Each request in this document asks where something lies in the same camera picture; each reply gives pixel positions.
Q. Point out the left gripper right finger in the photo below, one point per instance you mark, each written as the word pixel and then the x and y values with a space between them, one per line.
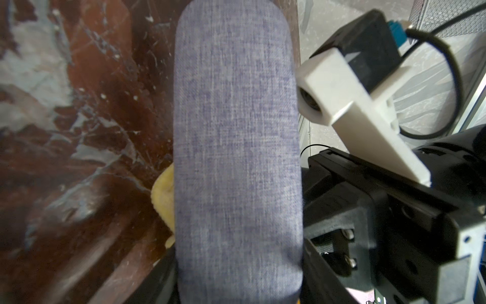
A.
pixel 319 283

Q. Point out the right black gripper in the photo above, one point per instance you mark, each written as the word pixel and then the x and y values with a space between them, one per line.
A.
pixel 406 242

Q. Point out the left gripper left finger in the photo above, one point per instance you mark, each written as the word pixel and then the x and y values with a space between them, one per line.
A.
pixel 160 286

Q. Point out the yellow microfiber cloth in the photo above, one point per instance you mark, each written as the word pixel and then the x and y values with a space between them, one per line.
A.
pixel 162 198

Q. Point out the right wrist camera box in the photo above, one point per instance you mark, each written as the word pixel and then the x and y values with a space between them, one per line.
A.
pixel 348 84

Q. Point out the white wire mesh basket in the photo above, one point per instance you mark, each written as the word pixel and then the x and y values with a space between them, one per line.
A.
pixel 426 15

